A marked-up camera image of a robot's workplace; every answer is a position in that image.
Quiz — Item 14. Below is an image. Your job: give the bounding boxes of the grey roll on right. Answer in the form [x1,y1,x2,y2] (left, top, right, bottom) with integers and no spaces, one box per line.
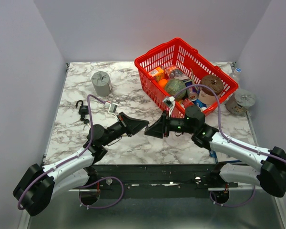
[225,88,256,115]

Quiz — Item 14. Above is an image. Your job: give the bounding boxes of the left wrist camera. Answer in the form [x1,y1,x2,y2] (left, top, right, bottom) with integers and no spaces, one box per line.
[105,101,118,114]

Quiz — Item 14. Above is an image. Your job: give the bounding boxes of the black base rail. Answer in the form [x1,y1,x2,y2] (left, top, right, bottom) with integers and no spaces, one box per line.
[80,164,238,202]

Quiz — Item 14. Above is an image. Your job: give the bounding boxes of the red bull drink can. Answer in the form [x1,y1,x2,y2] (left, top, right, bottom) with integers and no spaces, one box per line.
[186,86,199,101]

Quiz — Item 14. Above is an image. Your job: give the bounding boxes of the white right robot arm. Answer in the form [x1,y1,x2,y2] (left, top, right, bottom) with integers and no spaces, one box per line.
[144,105,286,198]

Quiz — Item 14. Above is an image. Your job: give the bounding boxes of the orange yellow snack box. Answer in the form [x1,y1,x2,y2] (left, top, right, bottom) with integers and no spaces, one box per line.
[148,67,165,82]

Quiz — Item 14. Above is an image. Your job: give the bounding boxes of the brown wrapped toilet roll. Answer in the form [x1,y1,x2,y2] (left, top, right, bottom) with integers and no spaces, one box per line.
[198,74,224,107]

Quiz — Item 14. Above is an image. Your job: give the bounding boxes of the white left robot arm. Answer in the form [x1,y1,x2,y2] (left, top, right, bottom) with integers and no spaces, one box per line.
[12,112,149,216]

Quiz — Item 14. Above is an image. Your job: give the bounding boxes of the orange ball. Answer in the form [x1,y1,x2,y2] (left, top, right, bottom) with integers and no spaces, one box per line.
[158,79,168,89]

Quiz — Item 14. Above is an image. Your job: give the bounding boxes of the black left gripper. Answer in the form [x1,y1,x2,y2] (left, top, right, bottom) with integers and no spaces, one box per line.
[101,112,149,147]

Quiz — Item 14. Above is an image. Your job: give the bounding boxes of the black headed key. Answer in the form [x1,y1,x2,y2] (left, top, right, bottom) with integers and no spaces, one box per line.
[80,114,91,128]

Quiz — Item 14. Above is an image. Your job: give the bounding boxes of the clear water bottle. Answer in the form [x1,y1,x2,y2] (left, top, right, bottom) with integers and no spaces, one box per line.
[229,67,242,84]

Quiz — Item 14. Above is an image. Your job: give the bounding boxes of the clear plastic snack bag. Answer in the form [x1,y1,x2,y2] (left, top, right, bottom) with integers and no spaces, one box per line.
[165,65,183,79]

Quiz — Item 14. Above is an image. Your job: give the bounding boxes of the blue razor package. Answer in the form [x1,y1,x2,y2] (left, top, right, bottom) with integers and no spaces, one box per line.
[209,150,218,161]

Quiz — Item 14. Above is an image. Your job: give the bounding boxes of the grey wrapped toilet roll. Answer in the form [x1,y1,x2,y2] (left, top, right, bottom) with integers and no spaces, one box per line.
[91,71,112,97]

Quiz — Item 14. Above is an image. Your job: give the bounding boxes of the black padlock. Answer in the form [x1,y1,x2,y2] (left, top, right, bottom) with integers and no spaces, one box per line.
[75,100,89,115]

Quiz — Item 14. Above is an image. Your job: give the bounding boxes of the green netted melon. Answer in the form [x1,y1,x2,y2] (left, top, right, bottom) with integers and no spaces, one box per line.
[164,79,186,101]

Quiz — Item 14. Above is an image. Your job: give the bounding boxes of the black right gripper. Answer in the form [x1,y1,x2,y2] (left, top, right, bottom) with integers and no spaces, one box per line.
[144,110,195,139]

